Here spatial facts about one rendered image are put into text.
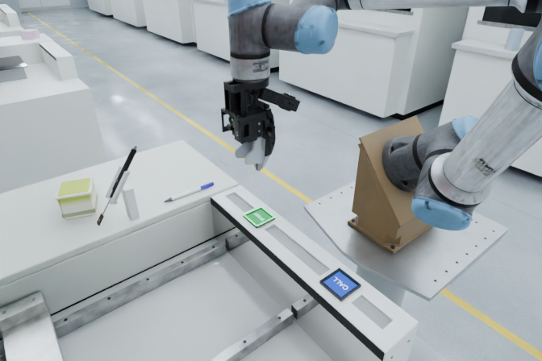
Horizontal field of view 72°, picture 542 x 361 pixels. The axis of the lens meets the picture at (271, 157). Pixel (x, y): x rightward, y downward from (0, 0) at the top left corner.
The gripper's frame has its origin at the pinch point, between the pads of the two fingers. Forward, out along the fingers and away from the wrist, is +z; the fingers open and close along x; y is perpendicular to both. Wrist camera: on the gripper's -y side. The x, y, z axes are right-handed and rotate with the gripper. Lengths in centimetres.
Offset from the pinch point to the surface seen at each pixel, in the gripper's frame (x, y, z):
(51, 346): -2, 48, 23
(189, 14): -582, -276, 54
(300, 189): -107, -114, 111
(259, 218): 0.7, 1.2, 14.2
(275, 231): 5.9, 0.5, 15.1
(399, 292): 19, -38, 50
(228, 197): -12.1, 1.7, 15.1
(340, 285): 26.4, 1.1, 14.2
